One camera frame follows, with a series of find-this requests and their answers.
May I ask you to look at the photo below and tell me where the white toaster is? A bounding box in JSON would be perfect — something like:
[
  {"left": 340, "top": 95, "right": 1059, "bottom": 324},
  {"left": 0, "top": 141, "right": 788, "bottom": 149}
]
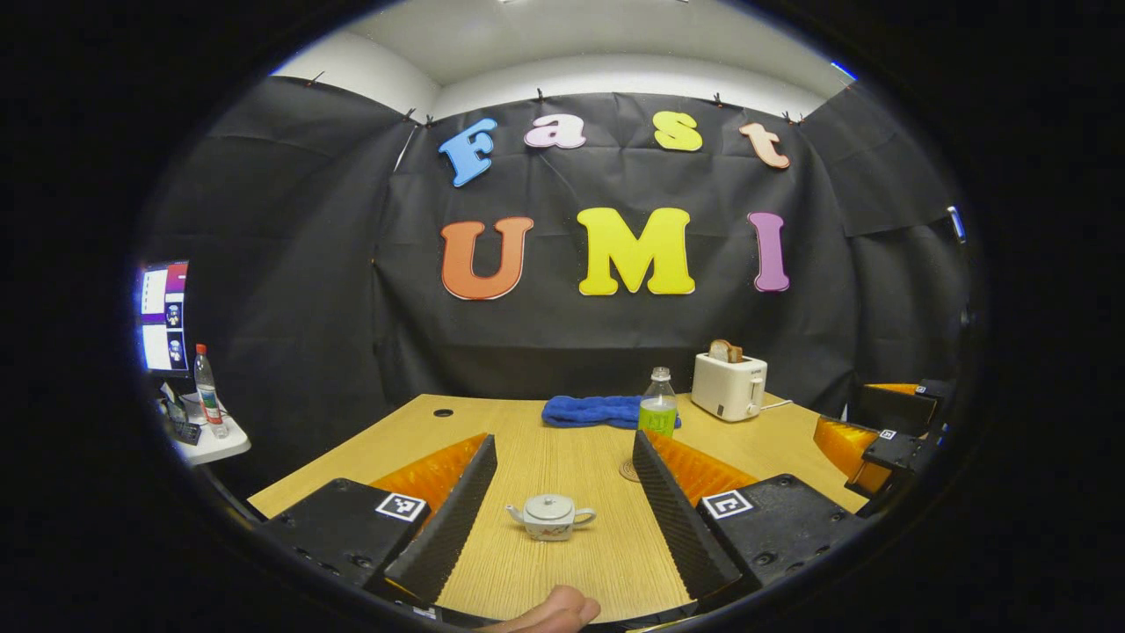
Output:
[{"left": 691, "top": 352, "right": 769, "bottom": 423}]

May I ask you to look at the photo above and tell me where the computer monitor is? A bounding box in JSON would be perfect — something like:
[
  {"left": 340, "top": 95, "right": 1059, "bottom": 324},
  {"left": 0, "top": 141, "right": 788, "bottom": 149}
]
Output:
[{"left": 138, "top": 259, "right": 191, "bottom": 379}]

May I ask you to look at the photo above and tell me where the white floral teacup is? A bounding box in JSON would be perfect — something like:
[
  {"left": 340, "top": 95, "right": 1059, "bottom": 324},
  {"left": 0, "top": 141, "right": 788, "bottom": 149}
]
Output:
[{"left": 505, "top": 506, "right": 598, "bottom": 542}]

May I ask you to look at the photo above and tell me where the red cap water bottle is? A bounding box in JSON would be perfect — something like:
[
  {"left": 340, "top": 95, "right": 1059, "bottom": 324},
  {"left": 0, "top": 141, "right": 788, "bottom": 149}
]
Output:
[{"left": 193, "top": 344, "right": 229, "bottom": 439}]

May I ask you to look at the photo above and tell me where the white side table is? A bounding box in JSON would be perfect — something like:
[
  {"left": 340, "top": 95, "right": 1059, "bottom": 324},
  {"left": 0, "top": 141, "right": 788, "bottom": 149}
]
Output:
[{"left": 167, "top": 413, "right": 252, "bottom": 467}]

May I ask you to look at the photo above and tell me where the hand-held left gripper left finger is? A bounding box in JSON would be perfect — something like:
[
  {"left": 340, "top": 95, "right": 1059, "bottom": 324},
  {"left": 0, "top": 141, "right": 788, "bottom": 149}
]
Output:
[{"left": 260, "top": 433, "right": 499, "bottom": 608}]

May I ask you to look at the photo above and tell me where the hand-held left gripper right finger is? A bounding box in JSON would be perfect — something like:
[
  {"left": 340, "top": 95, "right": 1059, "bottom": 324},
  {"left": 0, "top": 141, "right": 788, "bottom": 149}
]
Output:
[{"left": 632, "top": 428, "right": 869, "bottom": 602}]

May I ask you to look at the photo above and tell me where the blue towel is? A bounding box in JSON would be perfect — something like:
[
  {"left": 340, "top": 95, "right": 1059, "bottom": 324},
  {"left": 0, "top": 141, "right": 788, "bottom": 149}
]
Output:
[{"left": 541, "top": 395, "right": 682, "bottom": 431}]

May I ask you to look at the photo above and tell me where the green label water bottle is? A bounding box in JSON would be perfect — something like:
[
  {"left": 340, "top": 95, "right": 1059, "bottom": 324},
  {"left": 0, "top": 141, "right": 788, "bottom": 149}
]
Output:
[{"left": 638, "top": 367, "right": 679, "bottom": 439}]

